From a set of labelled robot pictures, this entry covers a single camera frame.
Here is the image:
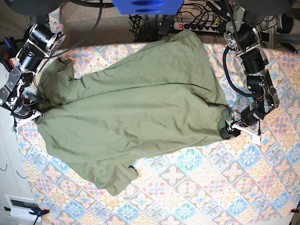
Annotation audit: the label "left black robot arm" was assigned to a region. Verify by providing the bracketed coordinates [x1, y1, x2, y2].
[220, 1, 279, 140]

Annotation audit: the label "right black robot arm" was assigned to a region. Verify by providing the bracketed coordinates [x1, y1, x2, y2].
[0, 0, 67, 119]

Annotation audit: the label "lower right orange clamp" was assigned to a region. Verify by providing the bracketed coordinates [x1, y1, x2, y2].
[290, 209, 300, 213]

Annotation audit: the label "white wall outlet box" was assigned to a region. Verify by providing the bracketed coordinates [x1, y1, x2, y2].
[5, 194, 39, 222]

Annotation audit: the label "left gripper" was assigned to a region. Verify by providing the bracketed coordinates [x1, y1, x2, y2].
[220, 105, 263, 140]

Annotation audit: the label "white power strip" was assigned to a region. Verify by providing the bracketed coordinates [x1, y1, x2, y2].
[173, 22, 218, 32]

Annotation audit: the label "lower left table clamp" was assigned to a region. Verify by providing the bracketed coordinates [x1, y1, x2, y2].
[4, 207, 50, 217]

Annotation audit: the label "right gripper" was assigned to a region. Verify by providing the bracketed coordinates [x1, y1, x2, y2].
[9, 96, 51, 120]

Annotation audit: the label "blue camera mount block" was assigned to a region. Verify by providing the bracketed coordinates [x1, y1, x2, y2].
[112, 0, 184, 15]

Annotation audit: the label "olive green t-shirt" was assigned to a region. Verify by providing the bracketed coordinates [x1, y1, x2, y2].
[35, 31, 229, 195]

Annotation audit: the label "patterned tile tablecloth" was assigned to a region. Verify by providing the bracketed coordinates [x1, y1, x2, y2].
[17, 49, 300, 225]

